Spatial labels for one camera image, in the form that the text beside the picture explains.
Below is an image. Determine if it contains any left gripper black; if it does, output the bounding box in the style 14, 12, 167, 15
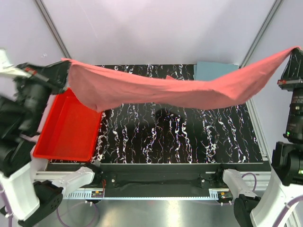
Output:
14, 58, 72, 131

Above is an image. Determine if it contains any pink t shirt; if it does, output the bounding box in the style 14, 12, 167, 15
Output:
68, 47, 296, 112

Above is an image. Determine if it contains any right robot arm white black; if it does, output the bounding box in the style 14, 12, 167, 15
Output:
215, 47, 303, 227

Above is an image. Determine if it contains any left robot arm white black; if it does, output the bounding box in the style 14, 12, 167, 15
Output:
0, 49, 102, 227

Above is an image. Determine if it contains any red plastic bin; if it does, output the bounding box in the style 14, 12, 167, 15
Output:
33, 89, 102, 162

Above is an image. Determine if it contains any folded blue t shirt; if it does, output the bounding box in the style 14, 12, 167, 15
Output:
193, 61, 239, 81

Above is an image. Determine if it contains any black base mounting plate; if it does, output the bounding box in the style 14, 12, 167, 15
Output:
45, 162, 272, 198

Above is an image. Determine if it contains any left aluminium frame post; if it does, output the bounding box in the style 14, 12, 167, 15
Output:
34, 0, 71, 58

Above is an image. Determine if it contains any aluminium frame post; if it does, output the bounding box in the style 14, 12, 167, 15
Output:
239, 0, 284, 68
34, 0, 71, 58

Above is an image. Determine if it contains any right aluminium frame post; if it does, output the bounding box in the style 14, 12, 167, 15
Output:
239, 0, 284, 68

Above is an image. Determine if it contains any white slotted cable duct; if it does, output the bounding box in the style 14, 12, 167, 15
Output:
63, 190, 235, 201

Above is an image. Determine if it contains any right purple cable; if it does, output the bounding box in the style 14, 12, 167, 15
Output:
241, 173, 303, 227

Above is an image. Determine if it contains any purple cable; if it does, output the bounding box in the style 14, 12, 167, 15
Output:
0, 184, 99, 227
241, 173, 303, 227

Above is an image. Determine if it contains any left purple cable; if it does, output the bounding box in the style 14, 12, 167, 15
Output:
0, 184, 99, 227

